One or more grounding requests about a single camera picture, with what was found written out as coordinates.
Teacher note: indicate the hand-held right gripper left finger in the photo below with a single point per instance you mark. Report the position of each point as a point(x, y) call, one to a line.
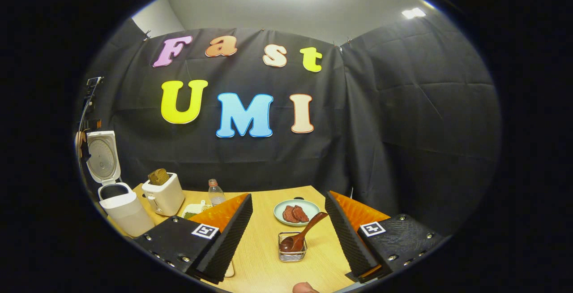
point(228, 239)

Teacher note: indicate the white rice cooker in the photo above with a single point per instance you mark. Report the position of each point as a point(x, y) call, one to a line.
point(125, 212)

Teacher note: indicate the small ceiling light panel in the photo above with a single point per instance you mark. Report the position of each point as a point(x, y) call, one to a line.
point(414, 13)

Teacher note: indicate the brown meat piece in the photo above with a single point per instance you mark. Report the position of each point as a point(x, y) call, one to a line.
point(302, 213)
point(288, 214)

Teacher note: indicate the brown toast slice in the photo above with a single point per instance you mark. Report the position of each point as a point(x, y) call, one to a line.
point(164, 175)
point(153, 178)

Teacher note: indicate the clear plastic water bottle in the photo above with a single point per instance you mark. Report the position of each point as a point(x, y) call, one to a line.
point(216, 196)

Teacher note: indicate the dark wooden spoon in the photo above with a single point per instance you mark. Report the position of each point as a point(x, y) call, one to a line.
point(291, 243)

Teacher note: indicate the white toaster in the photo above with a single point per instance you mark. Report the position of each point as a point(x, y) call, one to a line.
point(168, 199)

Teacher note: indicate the pale green plate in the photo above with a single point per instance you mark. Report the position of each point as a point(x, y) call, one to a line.
point(311, 208)

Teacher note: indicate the white divided bean dish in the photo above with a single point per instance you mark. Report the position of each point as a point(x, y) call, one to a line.
point(192, 208)

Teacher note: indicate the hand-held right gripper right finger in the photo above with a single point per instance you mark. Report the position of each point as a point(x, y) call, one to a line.
point(347, 239)

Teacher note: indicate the clear glass tray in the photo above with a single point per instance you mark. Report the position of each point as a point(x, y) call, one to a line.
point(229, 269)

